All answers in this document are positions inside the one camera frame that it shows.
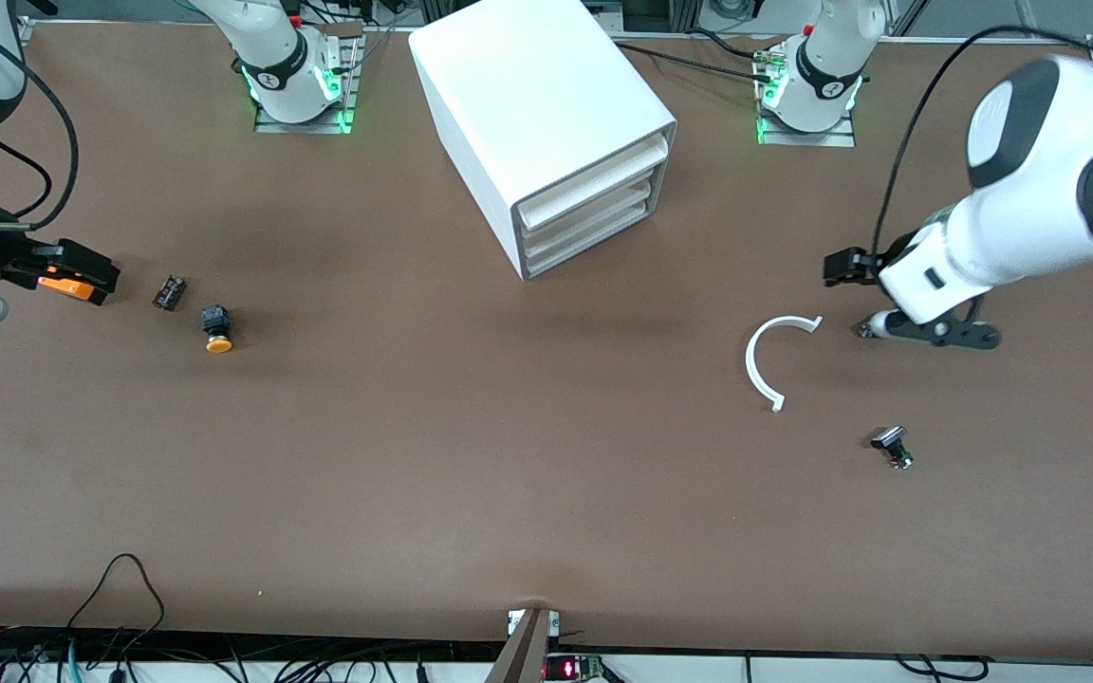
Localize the orange mushroom push button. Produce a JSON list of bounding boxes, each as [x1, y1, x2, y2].
[[201, 304, 235, 356]]

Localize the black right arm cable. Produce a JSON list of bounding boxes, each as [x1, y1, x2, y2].
[[0, 8, 81, 231]]

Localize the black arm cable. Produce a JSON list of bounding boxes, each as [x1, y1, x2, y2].
[[0, 8, 81, 231], [872, 26, 1093, 259]]

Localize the brown camera mount beam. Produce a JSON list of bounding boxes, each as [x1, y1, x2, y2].
[[483, 607, 554, 683]]

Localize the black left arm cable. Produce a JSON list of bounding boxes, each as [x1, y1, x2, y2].
[[872, 26, 1093, 259]]

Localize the white curved plastic arc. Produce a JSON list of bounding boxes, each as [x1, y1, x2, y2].
[[745, 315, 824, 414]]

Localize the thin black looped cable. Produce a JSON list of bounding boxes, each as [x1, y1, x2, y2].
[[65, 554, 167, 683]]

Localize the circuit board with red display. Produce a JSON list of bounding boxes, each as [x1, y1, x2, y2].
[[544, 654, 606, 683]]

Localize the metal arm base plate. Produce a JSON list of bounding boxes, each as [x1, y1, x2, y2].
[[755, 43, 858, 149], [253, 24, 363, 135]]

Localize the black base power cables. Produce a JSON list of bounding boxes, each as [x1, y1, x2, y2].
[[615, 28, 777, 84]]

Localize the orange button box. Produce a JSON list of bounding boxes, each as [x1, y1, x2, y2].
[[38, 254, 121, 307]]

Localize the black and silver push button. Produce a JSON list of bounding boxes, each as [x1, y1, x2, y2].
[[870, 426, 916, 471]]

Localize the white drawer cabinet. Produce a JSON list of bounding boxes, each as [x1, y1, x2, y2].
[[408, 0, 678, 282]]

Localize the white drawer with wide lip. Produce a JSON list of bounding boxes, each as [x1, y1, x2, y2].
[[516, 133, 671, 231]]

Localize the black cable bundle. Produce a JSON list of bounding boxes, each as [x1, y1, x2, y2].
[[0, 624, 509, 683]]

